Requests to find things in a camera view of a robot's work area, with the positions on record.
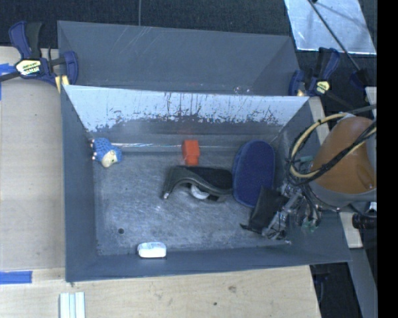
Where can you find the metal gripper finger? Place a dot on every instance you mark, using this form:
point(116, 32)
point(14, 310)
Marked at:
point(274, 234)
point(278, 218)

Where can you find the black pouch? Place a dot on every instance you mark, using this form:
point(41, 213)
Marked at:
point(267, 207)

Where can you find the black curved sunglasses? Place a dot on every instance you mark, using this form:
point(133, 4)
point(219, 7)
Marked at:
point(205, 177)

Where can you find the grey metal bin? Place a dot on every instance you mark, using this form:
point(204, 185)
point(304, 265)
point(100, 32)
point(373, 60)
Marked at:
point(172, 217)

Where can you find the red-orange small block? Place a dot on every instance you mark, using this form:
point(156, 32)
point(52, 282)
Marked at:
point(190, 151)

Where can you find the white small box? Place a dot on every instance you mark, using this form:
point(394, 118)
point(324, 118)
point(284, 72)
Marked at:
point(152, 249)

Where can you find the blue toy hedgehog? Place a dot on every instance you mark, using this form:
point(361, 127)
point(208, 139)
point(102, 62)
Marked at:
point(105, 151)

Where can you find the pale wood flat board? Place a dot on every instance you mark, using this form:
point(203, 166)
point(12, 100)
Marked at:
point(30, 177)

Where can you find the black cylinder on white bracket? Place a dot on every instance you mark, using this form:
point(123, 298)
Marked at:
point(364, 220)

